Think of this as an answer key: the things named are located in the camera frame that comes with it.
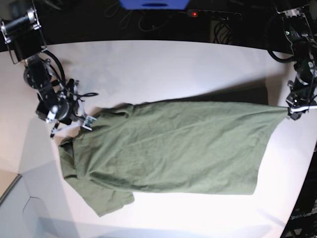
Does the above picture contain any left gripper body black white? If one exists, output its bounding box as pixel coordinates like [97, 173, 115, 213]
[286, 80, 317, 114]

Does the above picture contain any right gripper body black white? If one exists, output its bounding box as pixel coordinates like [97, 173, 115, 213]
[46, 79, 97, 138]

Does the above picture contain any olive green t-shirt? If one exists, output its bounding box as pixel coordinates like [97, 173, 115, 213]
[58, 101, 287, 216]

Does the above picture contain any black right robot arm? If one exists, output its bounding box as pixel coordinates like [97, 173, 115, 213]
[0, 0, 97, 138]

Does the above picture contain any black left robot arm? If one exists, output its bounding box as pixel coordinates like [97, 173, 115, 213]
[265, 0, 317, 120]

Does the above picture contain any black power strip red light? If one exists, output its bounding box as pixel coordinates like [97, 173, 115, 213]
[187, 9, 242, 21]

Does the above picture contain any blue box at table back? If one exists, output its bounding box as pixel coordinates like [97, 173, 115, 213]
[119, 0, 189, 10]

